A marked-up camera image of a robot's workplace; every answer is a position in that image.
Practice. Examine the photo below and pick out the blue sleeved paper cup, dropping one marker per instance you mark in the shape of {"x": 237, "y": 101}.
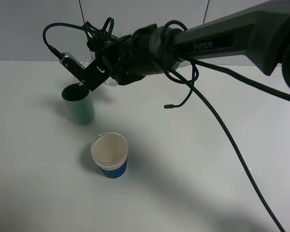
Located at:
{"x": 110, "y": 152}

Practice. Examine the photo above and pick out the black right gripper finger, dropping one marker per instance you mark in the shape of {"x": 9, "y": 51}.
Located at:
{"x": 95, "y": 42}

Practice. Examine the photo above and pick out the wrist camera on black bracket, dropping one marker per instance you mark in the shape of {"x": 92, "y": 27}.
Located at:
{"x": 91, "y": 76}

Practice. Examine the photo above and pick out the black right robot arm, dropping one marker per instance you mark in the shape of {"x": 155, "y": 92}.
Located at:
{"x": 261, "y": 33}

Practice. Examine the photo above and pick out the teal plastic cup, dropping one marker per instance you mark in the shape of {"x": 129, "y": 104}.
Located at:
{"x": 79, "y": 103}

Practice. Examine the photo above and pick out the tall clear drinking glass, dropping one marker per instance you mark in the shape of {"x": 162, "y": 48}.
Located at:
{"x": 111, "y": 82}

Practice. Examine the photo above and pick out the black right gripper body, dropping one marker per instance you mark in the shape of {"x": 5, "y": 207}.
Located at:
{"x": 121, "y": 64}

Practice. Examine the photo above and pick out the clear bottle with green label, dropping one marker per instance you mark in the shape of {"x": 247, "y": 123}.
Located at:
{"x": 101, "y": 55}

